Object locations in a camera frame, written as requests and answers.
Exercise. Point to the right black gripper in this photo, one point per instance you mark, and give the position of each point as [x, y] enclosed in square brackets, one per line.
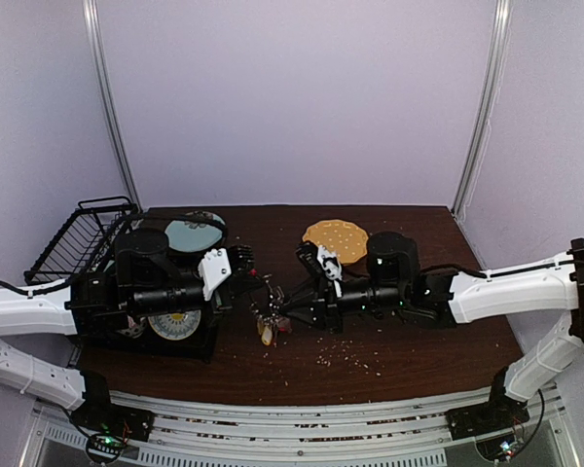
[331, 309]

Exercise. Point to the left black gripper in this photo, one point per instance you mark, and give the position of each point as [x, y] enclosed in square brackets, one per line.
[231, 290]

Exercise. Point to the keyring bundle with coloured tags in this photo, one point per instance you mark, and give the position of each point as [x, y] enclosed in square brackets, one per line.
[266, 303]

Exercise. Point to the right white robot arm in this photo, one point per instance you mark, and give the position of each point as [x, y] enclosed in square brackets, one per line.
[446, 296]

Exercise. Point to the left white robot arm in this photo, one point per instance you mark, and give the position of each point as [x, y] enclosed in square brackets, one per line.
[41, 309]

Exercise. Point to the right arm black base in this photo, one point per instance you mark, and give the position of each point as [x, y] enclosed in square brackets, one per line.
[498, 413]

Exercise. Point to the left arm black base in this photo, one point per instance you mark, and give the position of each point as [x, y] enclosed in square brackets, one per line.
[108, 427]

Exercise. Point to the yellow dotted plate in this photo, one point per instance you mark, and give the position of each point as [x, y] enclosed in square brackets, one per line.
[345, 239]

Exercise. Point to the light blue flower plate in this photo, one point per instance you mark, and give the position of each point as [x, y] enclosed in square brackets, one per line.
[191, 237]

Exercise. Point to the light green bowl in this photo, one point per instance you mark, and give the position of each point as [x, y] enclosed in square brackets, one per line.
[110, 268]

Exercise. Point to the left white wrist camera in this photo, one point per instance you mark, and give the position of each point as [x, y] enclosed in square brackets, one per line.
[220, 263]

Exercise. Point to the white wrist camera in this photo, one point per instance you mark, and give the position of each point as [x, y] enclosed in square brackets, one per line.
[322, 265]
[220, 263]

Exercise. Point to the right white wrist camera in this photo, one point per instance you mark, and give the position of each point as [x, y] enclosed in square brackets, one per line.
[322, 265]

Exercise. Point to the aluminium slotted front rail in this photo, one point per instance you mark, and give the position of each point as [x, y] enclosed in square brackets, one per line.
[403, 433]

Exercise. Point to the black wire dish rack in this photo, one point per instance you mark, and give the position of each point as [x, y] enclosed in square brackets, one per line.
[78, 262]

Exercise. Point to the right aluminium frame post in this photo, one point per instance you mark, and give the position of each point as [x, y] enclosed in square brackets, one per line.
[482, 125]

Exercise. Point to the aluminium frame post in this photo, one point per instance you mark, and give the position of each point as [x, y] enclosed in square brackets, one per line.
[482, 125]
[93, 29]

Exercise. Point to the left aluminium frame post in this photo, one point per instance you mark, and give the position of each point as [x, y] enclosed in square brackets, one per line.
[93, 29]

